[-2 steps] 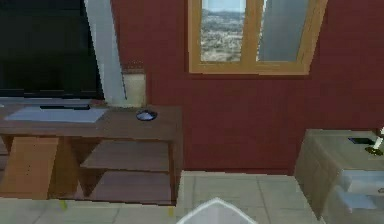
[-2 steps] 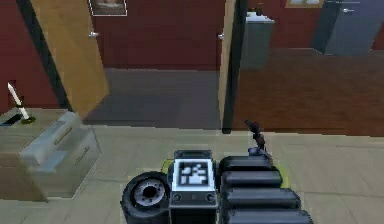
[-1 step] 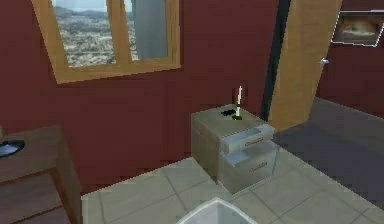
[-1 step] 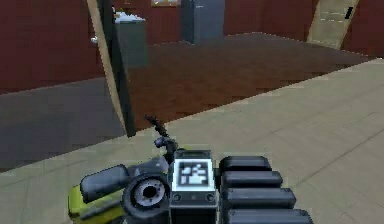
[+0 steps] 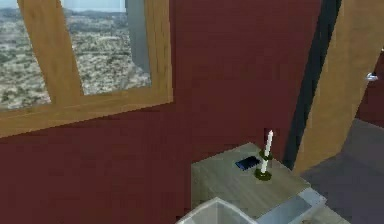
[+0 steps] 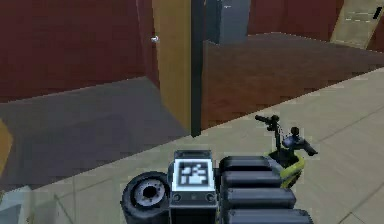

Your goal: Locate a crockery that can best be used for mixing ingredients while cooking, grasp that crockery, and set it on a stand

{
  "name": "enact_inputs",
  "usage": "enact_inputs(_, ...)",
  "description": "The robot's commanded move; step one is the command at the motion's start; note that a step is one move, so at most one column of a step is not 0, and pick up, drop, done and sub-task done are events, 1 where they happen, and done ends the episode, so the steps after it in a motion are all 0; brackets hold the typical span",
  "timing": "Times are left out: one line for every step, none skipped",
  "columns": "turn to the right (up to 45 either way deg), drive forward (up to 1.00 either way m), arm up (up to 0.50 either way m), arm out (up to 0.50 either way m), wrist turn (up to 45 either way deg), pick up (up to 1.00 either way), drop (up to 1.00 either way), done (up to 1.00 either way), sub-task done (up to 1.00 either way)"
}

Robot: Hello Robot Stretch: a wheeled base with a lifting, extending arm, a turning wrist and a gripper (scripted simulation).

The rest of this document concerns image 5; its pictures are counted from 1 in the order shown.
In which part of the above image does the wooden framed window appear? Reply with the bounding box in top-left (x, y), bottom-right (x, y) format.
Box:
top-left (0, 0), bottom-right (174, 139)

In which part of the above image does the grey bin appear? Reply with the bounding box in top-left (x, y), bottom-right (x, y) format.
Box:
top-left (175, 197), bottom-right (259, 224)

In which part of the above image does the dark blue phone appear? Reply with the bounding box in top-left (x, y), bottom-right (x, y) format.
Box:
top-left (234, 155), bottom-right (261, 172)

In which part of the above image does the wooden room door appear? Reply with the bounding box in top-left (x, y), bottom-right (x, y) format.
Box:
top-left (293, 0), bottom-right (384, 176)

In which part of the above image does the white candle in green holder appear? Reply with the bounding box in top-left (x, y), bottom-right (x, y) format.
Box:
top-left (253, 129), bottom-right (275, 182)

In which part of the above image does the light wooden stand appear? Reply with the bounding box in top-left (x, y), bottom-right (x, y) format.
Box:
top-left (190, 142), bottom-right (351, 224)

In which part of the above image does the grey flat box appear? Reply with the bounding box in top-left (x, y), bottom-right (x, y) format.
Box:
top-left (256, 187), bottom-right (328, 224)

